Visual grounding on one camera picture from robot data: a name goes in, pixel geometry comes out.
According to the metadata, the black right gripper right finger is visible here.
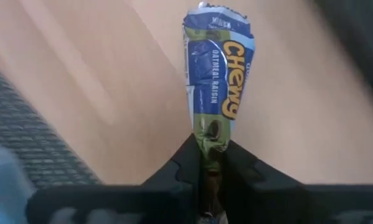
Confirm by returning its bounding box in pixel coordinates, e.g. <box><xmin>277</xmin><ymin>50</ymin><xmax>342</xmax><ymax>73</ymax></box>
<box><xmin>222</xmin><ymin>139</ymin><xmax>315</xmax><ymax>224</ymax></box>

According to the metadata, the grey woven placemat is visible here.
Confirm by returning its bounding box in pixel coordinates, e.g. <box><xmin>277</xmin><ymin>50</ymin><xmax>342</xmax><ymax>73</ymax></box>
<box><xmin>0</xmin><ymin>62</ymin><xmax>103</xmax><ymax>191</ymax></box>

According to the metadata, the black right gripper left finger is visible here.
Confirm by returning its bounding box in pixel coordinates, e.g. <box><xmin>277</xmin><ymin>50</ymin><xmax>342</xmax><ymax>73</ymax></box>
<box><xmin>140</xmin><ymin>133</ymin><xmax>203</xmax><ymax>224</ymax></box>

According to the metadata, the blue Chewy oatmeal raisin bar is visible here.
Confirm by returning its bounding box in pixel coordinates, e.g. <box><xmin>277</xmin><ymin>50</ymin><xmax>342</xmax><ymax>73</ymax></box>
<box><xmin>182</xmin><ymin>1</ymin><xmax>257</xmax><ymax>187</ymax></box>

